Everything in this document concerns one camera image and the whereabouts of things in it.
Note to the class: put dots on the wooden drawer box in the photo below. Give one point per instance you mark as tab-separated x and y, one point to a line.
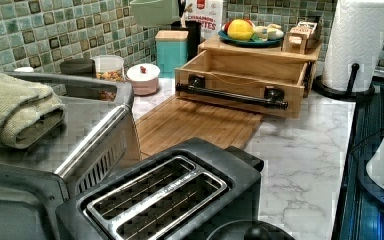
250	71

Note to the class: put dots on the wooden cutting board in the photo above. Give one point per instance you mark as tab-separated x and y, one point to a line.
176	120

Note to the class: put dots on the black two-slot toaster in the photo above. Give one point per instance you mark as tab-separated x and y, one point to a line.
182	193

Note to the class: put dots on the teal canister with wooden lid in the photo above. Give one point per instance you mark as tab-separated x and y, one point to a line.
171	51

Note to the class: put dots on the teal plate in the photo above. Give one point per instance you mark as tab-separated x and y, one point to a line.
250	43

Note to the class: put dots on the black utensil holder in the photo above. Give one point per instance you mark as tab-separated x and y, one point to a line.
194	36

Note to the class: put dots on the red apple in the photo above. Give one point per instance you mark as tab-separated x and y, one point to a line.
226	26

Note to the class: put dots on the clear jar with cereal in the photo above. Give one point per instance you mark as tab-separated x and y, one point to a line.
109	67

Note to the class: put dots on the yellow lemon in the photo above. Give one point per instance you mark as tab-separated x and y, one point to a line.
240	29

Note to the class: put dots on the cinnamon cereal box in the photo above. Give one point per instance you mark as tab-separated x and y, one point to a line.
208	13

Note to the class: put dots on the white garlic bulbs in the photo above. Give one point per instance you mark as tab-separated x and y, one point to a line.
269	32

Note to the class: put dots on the black pot lid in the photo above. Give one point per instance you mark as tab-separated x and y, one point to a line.
249	230

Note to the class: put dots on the dark grey jar lid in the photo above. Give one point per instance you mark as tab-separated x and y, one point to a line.
79	67

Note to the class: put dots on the black paper towel holder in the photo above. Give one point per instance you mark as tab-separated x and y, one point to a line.
347	95

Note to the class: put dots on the small wooden tea box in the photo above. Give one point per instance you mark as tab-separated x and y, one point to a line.
303	37

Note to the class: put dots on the folded green towel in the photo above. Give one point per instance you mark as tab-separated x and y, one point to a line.
28	111

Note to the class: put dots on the stainless steel toaster oven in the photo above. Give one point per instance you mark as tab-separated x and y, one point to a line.
96	139

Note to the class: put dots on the white paper towel roll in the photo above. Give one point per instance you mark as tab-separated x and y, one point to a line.
357	37

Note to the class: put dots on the black metal drawer handle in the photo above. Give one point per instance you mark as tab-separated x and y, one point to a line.
273	97

